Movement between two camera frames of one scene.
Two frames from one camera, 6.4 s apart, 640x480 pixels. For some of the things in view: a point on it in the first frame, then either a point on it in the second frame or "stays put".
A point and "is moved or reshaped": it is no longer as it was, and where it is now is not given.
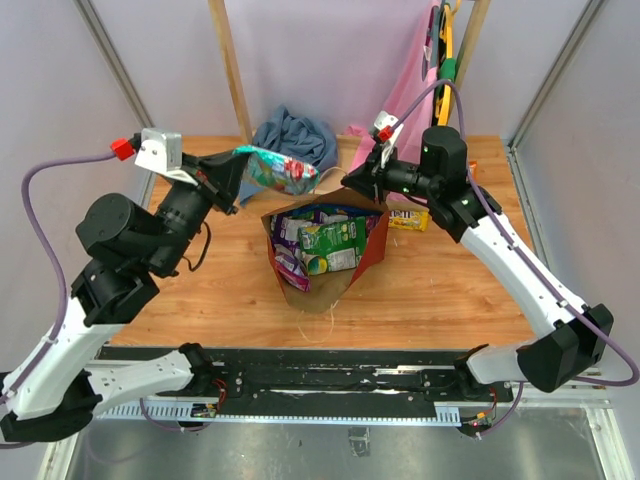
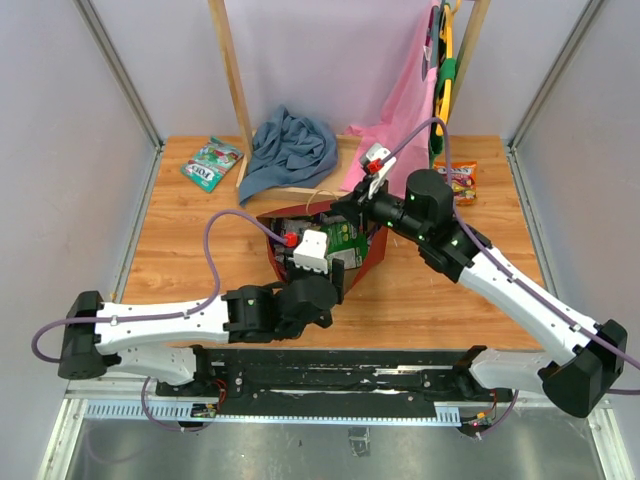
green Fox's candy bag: (270, 169) is moved or reshaped
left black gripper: (223, 171) to (337, 274)
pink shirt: (409, 109) stays put
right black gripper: (369, 178) to (350, 207)
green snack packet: (335, 246) stays put
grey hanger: (431, 48) stays put
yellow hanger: (444, 105) stays put
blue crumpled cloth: (309, 141) stays put
